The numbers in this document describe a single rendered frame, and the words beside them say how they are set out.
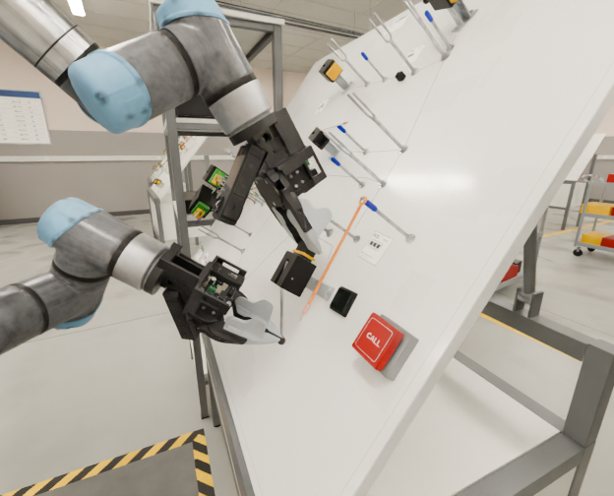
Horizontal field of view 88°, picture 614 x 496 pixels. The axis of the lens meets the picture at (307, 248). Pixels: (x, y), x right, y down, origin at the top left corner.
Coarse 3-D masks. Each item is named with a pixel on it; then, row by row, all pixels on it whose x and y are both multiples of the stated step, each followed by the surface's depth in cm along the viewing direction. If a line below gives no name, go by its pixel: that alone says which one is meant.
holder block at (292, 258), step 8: (288, 256) 50; (296, 256) 48; (280, 264) 51; (288, 264) 49; (296, 264) 48; (304, 264) 49; (312, 264) 50; (280, 272) 50; (288, 272) 48; (296, 272) 48; (304, 272) 49; (312, 272) 50; (272, 280) 50; (280, 280) 48; (288, 280) 48; (296, 280) 49; (304, 280) 49; (288, 288) 48; (296, 288) 49; (304, 288) 50
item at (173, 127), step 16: (160, 0) 112; (224, 16) 123; (240, 16) 123; (256, 16) 126; (240, 32) 140; (256, 32) 140; (272, 32) 133; (256, 48) 155; (272, 48) 135; (176, 128) 125; (192, 128) 128; (208, 128) 130; (176, 144) 127; (176, 160) 128; (176, 176) 130; (176, 192) 131; (176, 208) 136; (176, 224) 186; (192, 224) 138; (208, 224) 140; (192, 352) 212; (208, 384) 161; (208, 416) 166
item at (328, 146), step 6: (312, 132) 75; (318, 132) 72; (312, 138) 73; (318, 138) 72; (324, 138) 74; (318, 144) 75; (324, 144) 73; (330, 144) 76; (330, 150) 77; (336, 150) 77; (330, 156) 77
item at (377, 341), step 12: (372, 312) 39; (372, 324) 38; (384, 324) 37; (360, 336) 38; (372, 336) 37; (384, 336) 36; (396, 336) 35; (360, 348) 38; (372, 348) 36; (384, 348) 35; (372, 360) 35; (384, 360) 35
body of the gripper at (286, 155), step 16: (272, 112) 42; (256, 128) 41; (272, 128) 44; (288, 128) 44; (256, 144) 43; (272, 144) 44; (288, 144) 45; (272, 160) 44; (288, 160) 43; (304, 160) 45; (256, 176) 45; (272, 176) 43; (288, 176) 45; (304, 176) 46; (320, 176) 46; (272, 192) 45; (304, 192) 47
